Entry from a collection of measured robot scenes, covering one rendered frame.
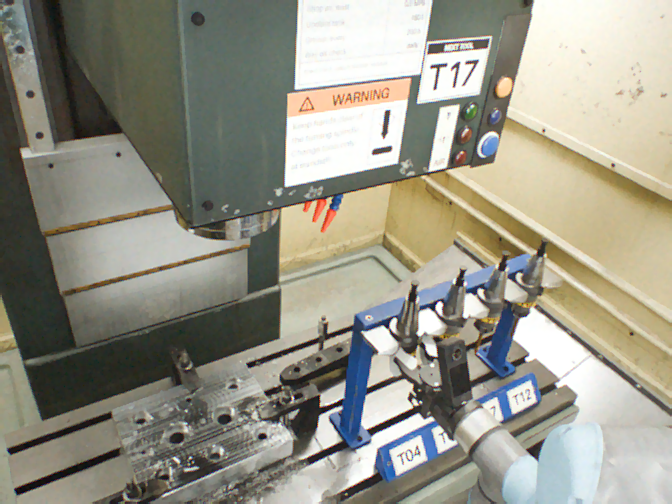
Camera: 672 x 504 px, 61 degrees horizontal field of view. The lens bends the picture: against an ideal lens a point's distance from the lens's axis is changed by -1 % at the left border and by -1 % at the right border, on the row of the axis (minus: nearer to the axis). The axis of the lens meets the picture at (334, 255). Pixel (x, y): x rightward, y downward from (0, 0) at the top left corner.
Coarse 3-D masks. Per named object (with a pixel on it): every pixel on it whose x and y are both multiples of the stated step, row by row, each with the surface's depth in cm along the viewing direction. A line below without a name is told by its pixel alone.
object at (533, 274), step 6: (534, 252) 117; (534, 258) 117; (540, 258) 116; (528, 264) 119; (534, 264) 117; (540, 264) 117; (528, 270) 118; (534, 270) 118; (540, 270) 117; (522, 276) 120; (528, 276) 119; (534, 276) 118; (540, 276) 118; (528, 282) 119; (534, 282) 119; (540, 282) 119
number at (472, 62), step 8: (456, 56) 66; (464, 56) 67; (472, 56) 68; (480, 56) 68; (448, 64) 66; (456, 64) 67; (464, 64) 68; (472, 64) 68; (480, 64) 69; (448, 72) 67; (456, 72) 68; (464, 72) 68; (472, 72) 69; (448, 80) 68; (456, 80) 68; (464, 80) 69; (472, 80) 70; (448, 88) 68; (456, 88) 69; (464, 88) 70; (472, 88) 70
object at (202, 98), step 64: (64, 0) 92; (128, 0) 58; (192, 0) 48; (256, 0) 51; (448, 0) 62; (512, 0) 66; (128, 64) 65; (192, 64) 51; (256, 64) 54; (128, 128) 73; (192, 128) 54; (256, 128) 58; (192, 192) 58; (256, 192) 62; (320, 192) 67
